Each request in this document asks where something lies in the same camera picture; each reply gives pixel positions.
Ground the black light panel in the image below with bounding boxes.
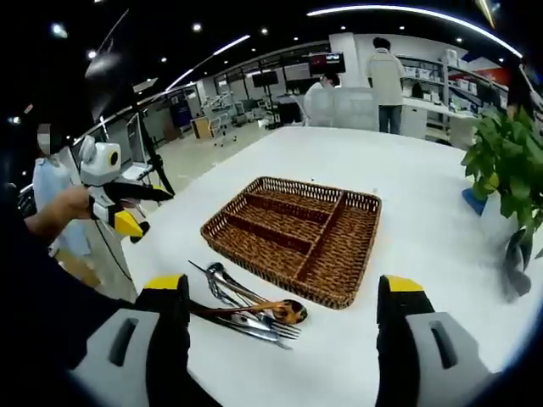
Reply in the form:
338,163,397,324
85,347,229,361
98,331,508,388
84,37,132,124

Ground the blue object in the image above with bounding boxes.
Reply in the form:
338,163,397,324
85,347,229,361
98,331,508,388
461,188,490,216

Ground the person's dark clothing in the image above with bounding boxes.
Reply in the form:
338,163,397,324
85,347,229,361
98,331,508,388
0,181,141,382

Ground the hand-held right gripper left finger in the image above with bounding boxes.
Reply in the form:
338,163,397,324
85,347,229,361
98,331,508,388
70,274,221,407

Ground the person's left hand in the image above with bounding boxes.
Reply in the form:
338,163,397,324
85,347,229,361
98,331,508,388
54,186,92,221

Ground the blue board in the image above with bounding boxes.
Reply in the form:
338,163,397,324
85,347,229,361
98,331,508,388
171,101,191,127

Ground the white office chair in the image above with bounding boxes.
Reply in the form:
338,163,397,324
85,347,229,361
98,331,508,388
210,114,238,148

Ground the dark plant vase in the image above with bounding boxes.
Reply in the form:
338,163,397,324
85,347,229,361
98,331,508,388
502,228,534,304

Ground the black cable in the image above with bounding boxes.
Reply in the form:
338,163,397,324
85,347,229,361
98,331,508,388
95,219,135,281

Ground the black tripod stand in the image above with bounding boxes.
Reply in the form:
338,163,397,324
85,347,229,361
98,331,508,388
126,101,176,198

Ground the silver spoon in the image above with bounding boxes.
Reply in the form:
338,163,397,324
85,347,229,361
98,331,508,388
189,298,310,326
206,261,272,307

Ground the silver knife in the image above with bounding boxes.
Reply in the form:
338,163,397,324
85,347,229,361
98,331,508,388
188,259,255,309
206,275,272,328

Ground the brown wicker utensil storage basket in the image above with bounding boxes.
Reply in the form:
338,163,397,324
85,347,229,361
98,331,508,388
199,176,383,310

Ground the green potted plant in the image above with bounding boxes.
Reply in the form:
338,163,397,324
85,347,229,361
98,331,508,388
461,105,543,272

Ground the white storage shelf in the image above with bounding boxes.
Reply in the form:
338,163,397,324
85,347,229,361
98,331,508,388
400,48,510,118

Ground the red display screen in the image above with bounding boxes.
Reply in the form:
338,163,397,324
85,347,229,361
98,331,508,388
308,51,345,74

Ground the wooden box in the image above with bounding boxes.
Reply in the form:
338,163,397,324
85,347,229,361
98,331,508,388
190,117,216,139

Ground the long ceiling strip light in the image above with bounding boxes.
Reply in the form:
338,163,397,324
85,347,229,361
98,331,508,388
307,4,523,59

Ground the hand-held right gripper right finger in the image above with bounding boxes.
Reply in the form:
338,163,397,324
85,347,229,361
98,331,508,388
372,274,501,407

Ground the white laptop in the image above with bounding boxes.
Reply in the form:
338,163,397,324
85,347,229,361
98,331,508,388
121,164,154,180

